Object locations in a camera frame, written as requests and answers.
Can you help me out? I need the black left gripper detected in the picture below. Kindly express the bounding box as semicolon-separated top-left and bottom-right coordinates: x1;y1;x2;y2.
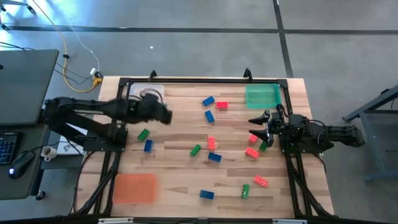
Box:
134;91;174;126

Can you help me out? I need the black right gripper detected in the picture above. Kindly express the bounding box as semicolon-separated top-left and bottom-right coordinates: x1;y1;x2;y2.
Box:
248;105;283;148

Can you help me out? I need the clear plastic bin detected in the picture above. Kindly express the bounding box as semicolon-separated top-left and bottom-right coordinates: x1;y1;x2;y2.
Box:
128;83;165;102

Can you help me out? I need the teal plastic bin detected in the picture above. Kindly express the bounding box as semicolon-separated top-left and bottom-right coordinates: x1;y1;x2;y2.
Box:
245;83;282;110

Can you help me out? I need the orange plastic tray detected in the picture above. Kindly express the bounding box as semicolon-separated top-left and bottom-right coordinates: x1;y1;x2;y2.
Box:
113;173;157;205

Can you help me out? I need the white box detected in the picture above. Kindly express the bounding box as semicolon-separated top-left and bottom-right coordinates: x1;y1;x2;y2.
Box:
57;123;90;156

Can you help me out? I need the grey metal cart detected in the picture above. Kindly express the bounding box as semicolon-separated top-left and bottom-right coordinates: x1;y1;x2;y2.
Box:
343;84;398;183

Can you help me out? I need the white cup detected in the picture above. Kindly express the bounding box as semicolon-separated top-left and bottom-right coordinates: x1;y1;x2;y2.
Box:
40;145;58;162

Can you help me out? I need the grey laptop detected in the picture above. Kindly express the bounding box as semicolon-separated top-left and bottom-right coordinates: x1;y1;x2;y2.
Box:
0;49;60;126

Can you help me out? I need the black computer mouse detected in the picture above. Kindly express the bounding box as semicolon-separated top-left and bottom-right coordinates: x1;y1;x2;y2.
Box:
8;151;35;180

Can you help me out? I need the black backlit keyboard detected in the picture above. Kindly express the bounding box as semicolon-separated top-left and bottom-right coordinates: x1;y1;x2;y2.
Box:
0;132;20;166

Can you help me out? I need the dark desk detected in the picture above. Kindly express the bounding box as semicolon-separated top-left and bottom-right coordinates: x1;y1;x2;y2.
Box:
0;123;50;200

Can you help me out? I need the grey stand leg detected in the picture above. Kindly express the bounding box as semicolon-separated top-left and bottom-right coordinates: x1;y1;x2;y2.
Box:
0;0;37;16

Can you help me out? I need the yellow extension cable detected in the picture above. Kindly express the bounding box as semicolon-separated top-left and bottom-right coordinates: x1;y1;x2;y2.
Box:
30;0;104;93

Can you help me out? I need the white cable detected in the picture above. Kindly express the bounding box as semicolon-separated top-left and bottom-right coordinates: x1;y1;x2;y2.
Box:
67;24;101;73

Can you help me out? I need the silver bracket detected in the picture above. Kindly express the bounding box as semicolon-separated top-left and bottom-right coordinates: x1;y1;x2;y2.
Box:
98;218;134;224
272;218;307;224

